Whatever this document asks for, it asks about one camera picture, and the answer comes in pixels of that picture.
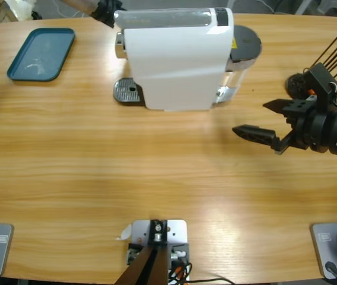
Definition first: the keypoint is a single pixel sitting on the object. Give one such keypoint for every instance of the dark camera post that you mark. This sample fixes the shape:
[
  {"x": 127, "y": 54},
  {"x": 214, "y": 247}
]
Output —
[{"x": 147, "y": 267}]

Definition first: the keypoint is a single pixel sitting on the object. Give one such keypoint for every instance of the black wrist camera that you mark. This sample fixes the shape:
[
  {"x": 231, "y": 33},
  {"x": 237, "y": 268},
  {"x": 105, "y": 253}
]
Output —
[{"x": 324, "y": 86}]

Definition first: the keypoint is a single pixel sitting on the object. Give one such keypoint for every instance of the white tape scrap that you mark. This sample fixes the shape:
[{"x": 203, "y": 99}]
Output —
[{"x": 125, "y": 233}]

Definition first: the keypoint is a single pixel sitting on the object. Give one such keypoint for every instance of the metal slotted drip tray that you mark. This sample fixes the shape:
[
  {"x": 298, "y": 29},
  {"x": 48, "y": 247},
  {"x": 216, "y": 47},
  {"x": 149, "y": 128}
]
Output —
[{"x": 125, "y": 89}]

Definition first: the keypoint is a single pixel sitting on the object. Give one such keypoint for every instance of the chrome coffee machine lever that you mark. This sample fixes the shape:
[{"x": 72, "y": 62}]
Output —
[{"x": 162, "y": 17}]

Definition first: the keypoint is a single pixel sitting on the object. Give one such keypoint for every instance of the teal plastic tray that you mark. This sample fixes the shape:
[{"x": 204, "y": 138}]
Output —
[{"x": 44, "y": 50}]

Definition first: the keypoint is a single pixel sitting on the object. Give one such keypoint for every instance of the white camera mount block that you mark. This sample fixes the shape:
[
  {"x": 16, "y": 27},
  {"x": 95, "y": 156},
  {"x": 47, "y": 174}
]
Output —
[{"x": 176, "y": 230}]

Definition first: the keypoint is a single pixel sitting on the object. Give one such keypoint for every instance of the white capsule coffee machine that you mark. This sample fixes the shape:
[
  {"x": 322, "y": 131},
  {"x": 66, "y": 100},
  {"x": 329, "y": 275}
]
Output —
[{"x": 180, "y": 65}]

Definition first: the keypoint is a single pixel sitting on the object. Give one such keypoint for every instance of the white plastic bag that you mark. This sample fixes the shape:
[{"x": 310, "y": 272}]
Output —
[{"x": 20, "y": 7}]

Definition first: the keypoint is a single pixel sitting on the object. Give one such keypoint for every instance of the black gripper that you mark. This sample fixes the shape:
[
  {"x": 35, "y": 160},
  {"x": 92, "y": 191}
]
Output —
[
  {"x": 314, "y": 127},
  {"x": 107, "y": 12}
]

